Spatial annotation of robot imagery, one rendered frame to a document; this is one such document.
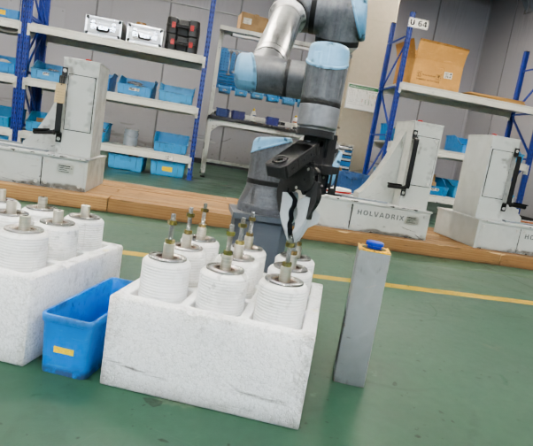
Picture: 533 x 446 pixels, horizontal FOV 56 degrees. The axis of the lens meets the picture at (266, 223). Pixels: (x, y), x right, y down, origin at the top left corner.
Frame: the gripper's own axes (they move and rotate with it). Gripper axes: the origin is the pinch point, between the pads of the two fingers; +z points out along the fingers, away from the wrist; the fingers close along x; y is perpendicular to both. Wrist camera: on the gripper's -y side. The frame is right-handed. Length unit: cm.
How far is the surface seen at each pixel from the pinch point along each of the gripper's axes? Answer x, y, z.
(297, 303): -4.7, -0.6, 11.9
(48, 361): 32, -28, 32
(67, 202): 198, 65, 32
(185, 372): 8.5, -13.9, 27.9
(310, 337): -9.8, -2.4, 16.4
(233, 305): 5.5, -6.9, 14.9
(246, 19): 408, 395, -165
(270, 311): -1.4, -4.2, 14.2
